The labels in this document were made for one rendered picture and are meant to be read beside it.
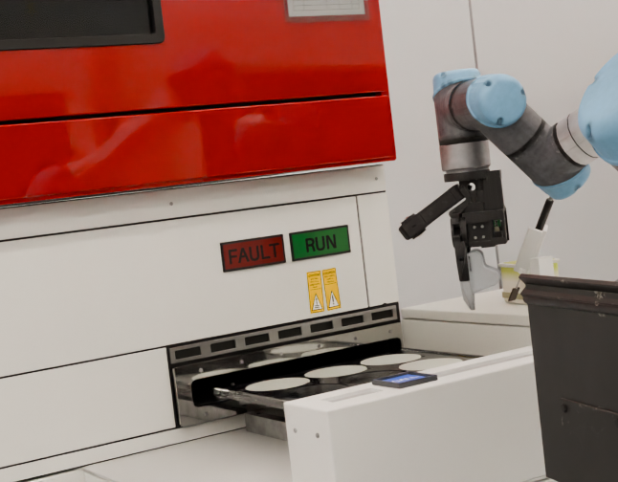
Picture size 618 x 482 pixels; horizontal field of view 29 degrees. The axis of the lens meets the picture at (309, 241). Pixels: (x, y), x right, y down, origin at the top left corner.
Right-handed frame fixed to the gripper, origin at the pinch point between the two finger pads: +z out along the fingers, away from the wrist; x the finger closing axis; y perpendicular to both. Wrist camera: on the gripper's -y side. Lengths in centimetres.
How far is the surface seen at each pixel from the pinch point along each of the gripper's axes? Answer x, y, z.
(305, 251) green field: 10.6, -27.2, -9.6
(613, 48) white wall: 281, 33, -57
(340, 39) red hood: 13.4, -17.7, -44.1
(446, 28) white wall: 226, -22, -67
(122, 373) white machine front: -14, -52, 5
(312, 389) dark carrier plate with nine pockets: -13.3, -22.7, 9.4
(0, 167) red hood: -29, -60, -28
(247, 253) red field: 2.8, -35.0, -10.7
